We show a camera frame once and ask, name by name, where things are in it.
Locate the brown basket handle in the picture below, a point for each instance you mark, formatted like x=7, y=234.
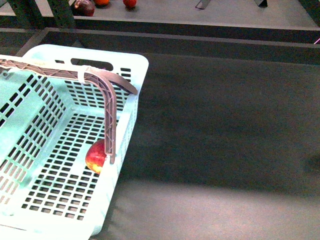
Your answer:
x=103, y=79

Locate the red apple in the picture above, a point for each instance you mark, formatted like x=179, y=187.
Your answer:
x=130, y=3
x=95, y=156

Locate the light blue plastic basket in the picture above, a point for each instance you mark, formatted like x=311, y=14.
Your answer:
x=47, y=126

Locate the red apple on shelf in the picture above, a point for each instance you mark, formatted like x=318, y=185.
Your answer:
x=130, y=3

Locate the white zip tie band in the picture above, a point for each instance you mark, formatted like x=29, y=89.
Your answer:
x=81, y=73

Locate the left metal stand foot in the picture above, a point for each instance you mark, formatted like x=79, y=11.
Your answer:
x=202, y=4

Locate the metal stand foot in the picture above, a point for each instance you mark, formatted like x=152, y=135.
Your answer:
x=261, y=3
x=202, y=4

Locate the orange fruit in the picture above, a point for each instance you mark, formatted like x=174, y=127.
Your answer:
x=101, y=3

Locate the dark purple fruit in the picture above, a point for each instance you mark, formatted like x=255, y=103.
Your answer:
x=84, y=8

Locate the grey shelf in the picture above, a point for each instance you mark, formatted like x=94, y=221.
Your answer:
x=237, y=29

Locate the right metal stand foot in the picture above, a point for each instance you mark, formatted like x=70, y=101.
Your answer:
x=261, y=3

